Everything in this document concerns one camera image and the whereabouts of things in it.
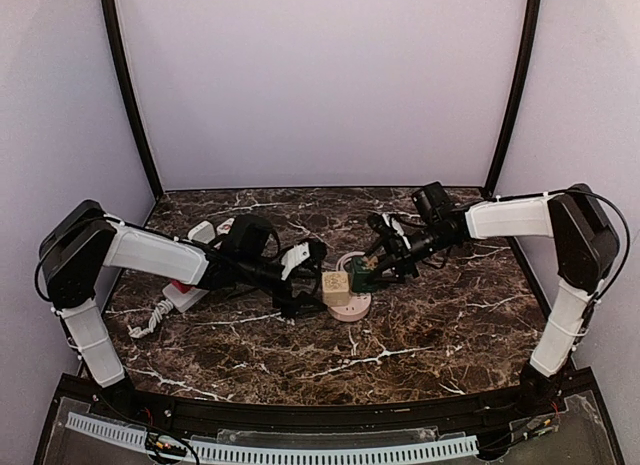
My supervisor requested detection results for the dark green cube adapter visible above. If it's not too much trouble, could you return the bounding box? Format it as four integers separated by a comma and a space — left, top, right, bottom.
346, 256, 378, 294

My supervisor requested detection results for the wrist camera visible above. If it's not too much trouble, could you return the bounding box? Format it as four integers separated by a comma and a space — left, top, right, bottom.
280, 239, 327, 281
367, 213, 410, 250

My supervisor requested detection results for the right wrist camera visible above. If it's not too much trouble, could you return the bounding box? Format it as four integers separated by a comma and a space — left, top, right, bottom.
367, 213, 410, 250

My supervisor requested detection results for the small white adapter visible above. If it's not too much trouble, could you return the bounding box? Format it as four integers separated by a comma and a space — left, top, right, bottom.
187, 221, 216, 244

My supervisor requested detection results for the pink round socket hub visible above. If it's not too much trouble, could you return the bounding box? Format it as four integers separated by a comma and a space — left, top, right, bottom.
328, 294, 372, 323

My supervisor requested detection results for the black front frame rail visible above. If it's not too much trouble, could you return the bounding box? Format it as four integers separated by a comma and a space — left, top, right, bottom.
93, 368, 598, 436

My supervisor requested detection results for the black right corner post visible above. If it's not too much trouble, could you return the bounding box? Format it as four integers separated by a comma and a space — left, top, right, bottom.
483, 0, 542, 196

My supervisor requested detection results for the red cube socket adapter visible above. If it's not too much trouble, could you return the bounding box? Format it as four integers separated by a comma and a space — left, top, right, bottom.
171, 280, 193, 293

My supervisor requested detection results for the black corner frame post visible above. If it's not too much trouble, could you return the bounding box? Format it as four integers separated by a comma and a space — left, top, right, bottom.
100, 0, 164, 201

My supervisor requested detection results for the beige cube adapter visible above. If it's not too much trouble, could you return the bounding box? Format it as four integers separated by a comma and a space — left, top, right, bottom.
322, 271, 351, 307

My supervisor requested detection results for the white power strip cable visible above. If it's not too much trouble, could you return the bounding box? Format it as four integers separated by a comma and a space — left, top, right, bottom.
128, 299, 174, 340

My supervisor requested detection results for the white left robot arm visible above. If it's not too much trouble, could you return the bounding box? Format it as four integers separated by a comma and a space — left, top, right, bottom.
34, 200, 327, 389

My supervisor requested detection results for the white power strip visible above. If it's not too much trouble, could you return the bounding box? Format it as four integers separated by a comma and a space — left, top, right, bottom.
162, 283, 208, 313

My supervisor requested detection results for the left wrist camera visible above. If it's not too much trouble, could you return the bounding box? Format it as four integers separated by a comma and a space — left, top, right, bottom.
280, 239, 327, 281

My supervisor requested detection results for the light blue cable duct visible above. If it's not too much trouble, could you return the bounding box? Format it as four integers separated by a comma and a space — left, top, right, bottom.
65, 412, 479, 464

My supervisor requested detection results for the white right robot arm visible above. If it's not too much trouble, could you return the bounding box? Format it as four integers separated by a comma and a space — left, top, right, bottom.
343, 182, 631, 381

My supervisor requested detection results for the white cube tiger adapter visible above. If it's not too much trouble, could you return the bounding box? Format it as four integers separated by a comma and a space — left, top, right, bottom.
216, 218, 235, 236

